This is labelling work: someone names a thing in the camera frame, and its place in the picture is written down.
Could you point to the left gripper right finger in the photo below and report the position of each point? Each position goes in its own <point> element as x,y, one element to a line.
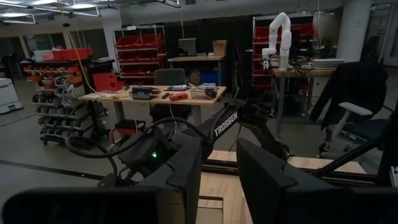
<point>280,193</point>

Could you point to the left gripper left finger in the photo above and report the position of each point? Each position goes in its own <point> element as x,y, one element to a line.
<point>174,193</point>

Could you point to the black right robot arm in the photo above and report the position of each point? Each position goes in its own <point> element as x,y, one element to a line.
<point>224,124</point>

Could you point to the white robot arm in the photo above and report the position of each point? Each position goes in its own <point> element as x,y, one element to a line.
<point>284,40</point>

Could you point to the black red floor toolbox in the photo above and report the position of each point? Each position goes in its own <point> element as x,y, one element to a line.
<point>127,124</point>

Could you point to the red hand tool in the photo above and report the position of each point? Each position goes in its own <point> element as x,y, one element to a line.
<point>178,97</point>

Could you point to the wooden work desk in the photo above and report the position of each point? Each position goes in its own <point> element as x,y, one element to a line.
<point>199,102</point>

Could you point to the black desk chair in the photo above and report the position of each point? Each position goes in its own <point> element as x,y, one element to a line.
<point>169,76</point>

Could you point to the red tool case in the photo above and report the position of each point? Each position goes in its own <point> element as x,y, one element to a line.
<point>105,81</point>

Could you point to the blue storage bin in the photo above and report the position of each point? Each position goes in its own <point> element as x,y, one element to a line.
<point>207,78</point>

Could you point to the black parts bin cart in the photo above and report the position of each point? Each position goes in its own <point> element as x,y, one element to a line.
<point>62,102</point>

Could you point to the wooden workbench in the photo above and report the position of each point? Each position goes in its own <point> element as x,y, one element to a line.
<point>196,58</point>

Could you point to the office chair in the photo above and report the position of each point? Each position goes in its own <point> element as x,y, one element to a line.
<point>354,109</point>

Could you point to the grey stacked trays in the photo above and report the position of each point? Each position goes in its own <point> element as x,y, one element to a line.
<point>187,46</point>

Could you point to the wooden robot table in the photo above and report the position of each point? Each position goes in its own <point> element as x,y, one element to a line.
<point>304,73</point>

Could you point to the red storage bin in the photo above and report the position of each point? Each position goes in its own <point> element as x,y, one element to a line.
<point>71,54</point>

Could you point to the cardboard box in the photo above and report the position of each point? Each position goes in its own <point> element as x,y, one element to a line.
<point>219,48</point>

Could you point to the black jacket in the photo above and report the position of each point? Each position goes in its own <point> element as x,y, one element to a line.
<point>357,81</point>

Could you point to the grey metal case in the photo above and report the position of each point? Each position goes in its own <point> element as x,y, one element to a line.
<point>326,63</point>

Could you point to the white machine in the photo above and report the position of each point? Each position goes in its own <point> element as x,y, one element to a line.
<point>9,96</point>

